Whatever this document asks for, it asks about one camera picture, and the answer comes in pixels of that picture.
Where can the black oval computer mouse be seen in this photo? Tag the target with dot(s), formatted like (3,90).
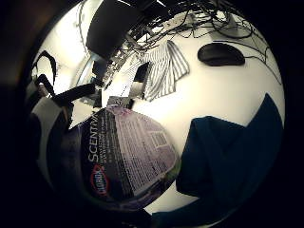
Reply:
(220,54)

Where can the purple label wipes canister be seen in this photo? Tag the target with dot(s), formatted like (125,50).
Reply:
(133,158)

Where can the grey striped cloth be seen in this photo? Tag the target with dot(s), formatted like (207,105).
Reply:
(164,71)

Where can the white power strip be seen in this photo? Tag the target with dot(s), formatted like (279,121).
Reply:
(180,21)

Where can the dark blue cloth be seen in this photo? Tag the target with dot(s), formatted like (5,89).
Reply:
(228,152)

